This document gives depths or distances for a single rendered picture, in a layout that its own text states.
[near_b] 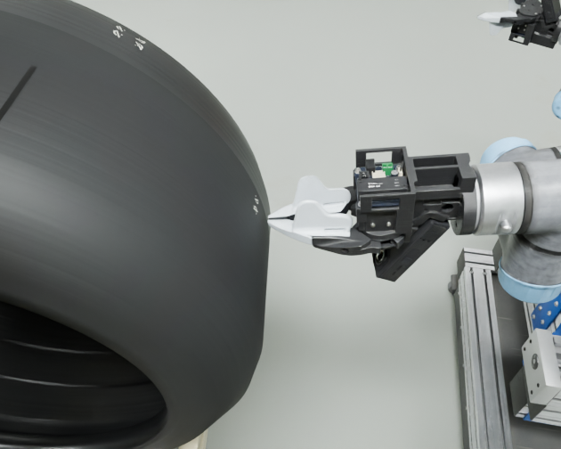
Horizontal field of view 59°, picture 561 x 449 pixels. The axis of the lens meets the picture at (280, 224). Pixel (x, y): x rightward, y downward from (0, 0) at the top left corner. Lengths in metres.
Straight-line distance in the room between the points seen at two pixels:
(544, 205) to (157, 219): 0.36
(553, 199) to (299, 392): 1.37
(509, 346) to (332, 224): 1.31
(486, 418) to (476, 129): 1.71
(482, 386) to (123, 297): 1.40
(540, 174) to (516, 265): 0.13
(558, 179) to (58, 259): 0.45
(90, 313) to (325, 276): 1.69
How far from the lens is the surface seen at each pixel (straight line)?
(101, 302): 0.39
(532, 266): 0.62
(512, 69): 3.52
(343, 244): 0.52
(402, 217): 0.50
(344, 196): 0.55
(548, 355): 1.23
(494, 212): 0.53
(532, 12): 1.50
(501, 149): 0.73
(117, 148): 0.40
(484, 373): 1.68
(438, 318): 2.01
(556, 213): 0.55
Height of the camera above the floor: 1.64
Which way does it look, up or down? 48 degrees down
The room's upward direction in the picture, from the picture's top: straight up
